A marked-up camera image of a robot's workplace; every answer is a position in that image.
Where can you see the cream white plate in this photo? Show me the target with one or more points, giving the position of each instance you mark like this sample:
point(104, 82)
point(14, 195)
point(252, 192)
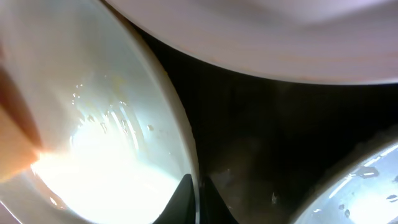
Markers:
point(116, 139)

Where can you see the yellow green sponge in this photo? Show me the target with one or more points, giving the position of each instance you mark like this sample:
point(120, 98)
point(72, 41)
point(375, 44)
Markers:
point(20, 143)

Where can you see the pink plate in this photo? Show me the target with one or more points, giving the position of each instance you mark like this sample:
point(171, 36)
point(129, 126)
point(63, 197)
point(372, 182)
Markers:
point(340, 42)

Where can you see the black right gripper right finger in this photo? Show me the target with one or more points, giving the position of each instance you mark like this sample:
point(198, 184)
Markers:
point(213, 209)

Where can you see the large brown serving tray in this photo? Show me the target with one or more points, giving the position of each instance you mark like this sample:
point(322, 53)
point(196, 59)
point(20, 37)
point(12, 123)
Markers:
point(270, 145)

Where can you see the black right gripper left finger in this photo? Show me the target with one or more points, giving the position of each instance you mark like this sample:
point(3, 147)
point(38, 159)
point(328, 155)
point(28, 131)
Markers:
point(181, 208)

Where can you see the pale green plate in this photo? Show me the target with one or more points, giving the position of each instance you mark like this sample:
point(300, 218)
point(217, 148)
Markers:
point(365, 192)

